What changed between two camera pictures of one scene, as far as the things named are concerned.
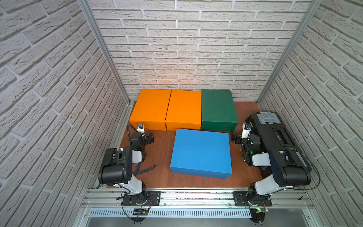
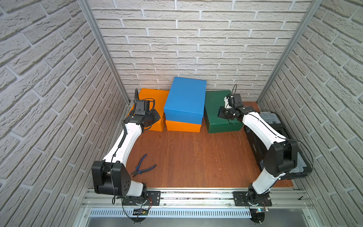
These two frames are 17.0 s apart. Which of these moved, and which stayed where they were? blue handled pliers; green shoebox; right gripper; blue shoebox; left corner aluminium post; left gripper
Moved: left gripper; blue shoebox; right gripper
Stayed: green shoebox; left corner aluminium post; blue handled pliers
